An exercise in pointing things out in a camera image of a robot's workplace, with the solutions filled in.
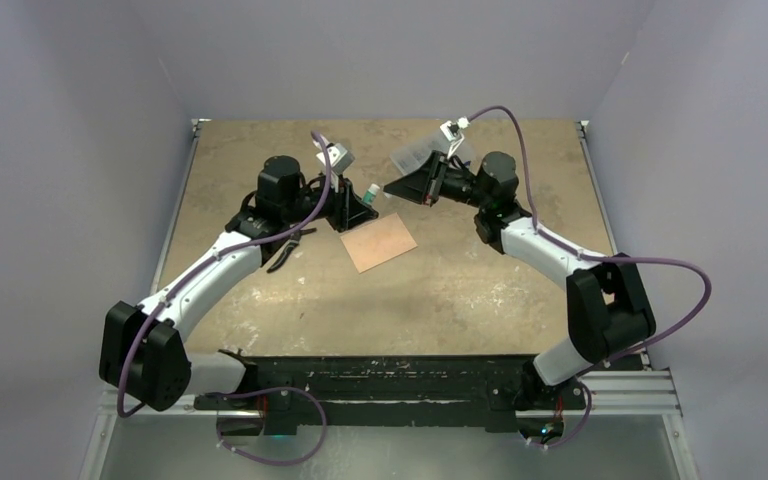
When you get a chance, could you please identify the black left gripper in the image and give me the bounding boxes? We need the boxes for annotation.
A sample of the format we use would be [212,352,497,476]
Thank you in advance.
[283,170,377,233]

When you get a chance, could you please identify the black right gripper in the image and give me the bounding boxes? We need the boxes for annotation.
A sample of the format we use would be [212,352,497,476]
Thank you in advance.
[386,150,491,210]

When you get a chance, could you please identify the green and white marker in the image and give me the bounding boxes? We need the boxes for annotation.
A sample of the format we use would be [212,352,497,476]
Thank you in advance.
[362,183,381,205]

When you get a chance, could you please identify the pink and cream envelope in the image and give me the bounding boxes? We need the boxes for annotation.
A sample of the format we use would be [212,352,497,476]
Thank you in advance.
[340,213,418,273]

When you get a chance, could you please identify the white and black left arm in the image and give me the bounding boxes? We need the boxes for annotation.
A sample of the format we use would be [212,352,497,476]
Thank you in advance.
[99,144,378,418]

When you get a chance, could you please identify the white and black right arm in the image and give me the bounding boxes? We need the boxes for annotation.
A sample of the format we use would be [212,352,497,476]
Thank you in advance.
[383,151,656,407]

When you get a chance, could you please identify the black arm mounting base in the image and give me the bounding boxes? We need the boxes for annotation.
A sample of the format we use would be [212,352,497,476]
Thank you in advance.
[125,354,644,435]

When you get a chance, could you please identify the clear plastic organizer box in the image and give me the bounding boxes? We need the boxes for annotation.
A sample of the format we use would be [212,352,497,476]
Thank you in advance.
[389,129,476,175]

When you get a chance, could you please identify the black pruning shears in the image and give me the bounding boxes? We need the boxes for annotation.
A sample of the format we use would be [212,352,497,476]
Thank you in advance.
[266,228,317,274]

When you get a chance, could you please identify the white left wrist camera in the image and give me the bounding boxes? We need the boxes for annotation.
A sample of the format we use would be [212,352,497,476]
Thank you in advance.
[316,143,355,192]

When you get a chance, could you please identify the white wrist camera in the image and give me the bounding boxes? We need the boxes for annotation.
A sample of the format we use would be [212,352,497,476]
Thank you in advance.
[440,117,470,160]
[316,143,355,192]

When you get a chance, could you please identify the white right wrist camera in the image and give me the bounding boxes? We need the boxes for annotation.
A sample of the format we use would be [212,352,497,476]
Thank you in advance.
[440,117,470,160]

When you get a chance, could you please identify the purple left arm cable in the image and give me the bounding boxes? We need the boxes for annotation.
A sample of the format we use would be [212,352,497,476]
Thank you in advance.
[116,130,334,467]

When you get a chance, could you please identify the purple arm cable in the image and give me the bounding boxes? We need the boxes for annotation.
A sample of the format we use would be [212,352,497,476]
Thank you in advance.
[466,105,714,452]
[116,130,334,467]

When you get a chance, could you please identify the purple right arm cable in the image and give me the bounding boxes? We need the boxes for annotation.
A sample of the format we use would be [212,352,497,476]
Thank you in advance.
[466,105,714,452]

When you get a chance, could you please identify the aluminium extrusion frame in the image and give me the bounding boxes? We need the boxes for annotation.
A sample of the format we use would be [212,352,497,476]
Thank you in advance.
[99,118,661,452]

